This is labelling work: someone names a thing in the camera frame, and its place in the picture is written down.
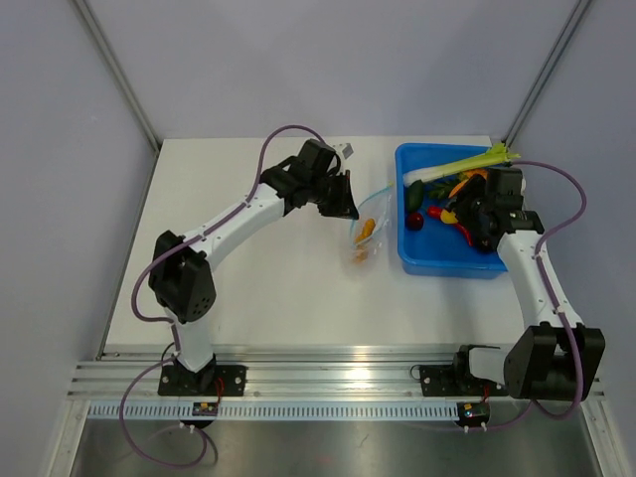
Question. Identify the blue plastic tray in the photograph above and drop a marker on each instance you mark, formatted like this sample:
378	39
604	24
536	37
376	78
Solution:
437	249

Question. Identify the right circuit board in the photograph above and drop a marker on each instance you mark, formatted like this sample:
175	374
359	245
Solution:
473	413

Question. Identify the aluminium mounting rail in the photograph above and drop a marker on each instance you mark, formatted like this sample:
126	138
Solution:
283	373

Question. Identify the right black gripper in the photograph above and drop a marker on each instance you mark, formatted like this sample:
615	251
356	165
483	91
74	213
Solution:
459	203

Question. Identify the left circuit board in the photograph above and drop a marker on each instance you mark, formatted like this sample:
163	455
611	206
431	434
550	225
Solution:
205	408

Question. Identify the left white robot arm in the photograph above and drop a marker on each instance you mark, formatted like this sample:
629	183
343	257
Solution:
183	282

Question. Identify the white slotted cable duct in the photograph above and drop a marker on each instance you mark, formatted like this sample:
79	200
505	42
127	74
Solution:
279	410

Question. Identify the green cucumber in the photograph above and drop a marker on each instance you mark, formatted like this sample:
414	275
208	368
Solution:
414	196

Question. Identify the dark red plum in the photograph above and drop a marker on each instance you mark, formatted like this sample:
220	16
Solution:
414	221

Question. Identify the right aluminium frame post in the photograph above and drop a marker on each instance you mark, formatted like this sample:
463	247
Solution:
552	60

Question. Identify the yellow mango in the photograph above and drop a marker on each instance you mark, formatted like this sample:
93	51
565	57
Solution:
448	218

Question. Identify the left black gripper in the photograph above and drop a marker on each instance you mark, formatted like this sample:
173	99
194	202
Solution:
344	206

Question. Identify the circuit board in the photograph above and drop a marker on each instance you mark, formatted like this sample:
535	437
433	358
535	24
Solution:
473	413
205	408

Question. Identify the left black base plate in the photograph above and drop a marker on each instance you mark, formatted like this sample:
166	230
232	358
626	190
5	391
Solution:
220	380

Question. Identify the green celery stalk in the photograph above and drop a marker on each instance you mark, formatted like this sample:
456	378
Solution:
495	155

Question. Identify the red chili pepper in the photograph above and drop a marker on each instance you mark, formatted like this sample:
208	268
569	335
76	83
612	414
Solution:
434	213

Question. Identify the aluminium frame post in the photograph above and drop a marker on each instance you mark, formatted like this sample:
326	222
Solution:
102	46
552	60

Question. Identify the orange toy pineapple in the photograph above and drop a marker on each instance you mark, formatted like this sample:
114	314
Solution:
447	187

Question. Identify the left aluminium frame post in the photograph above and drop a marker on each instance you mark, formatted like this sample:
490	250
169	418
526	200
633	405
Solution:
102	46

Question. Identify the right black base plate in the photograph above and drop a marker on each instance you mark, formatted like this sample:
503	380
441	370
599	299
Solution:
445	381

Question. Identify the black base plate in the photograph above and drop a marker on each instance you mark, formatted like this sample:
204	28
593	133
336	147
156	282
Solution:
220	380
445	381

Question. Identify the orange persimmon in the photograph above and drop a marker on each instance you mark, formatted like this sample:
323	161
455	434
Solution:
465	178

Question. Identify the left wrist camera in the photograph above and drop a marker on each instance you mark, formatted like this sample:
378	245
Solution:
344	150

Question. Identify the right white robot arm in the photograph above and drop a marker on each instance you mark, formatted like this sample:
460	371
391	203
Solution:
557	356

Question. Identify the clear zip top bag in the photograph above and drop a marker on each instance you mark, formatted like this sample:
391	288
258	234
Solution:
378	206

